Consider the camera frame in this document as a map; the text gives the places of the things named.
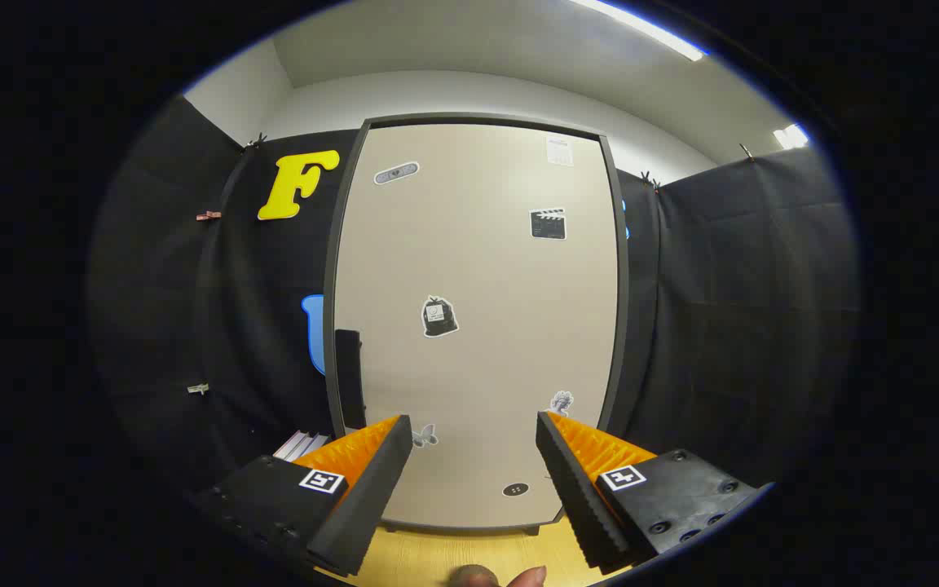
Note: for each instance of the silver clip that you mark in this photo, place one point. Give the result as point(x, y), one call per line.
point(198, 389)

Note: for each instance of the black backdrop cloth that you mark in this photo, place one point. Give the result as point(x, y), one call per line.
point(722, 326)

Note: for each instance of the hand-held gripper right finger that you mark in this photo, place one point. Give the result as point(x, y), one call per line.
point(575, 497)

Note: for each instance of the long ceiling light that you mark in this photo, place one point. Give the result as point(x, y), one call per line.
point(649, 28)

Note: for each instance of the copper clip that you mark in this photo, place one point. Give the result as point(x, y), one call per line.
point(209, 215)

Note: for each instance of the beige shoe cabinet door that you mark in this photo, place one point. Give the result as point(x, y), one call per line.
point(486, 367)

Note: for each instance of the small ceiling light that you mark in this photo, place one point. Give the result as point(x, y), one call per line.
point(791, 136)

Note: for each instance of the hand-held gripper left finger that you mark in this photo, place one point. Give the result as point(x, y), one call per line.
point(372, 505)

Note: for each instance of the white book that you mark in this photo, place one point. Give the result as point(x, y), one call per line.
point(292, 445)

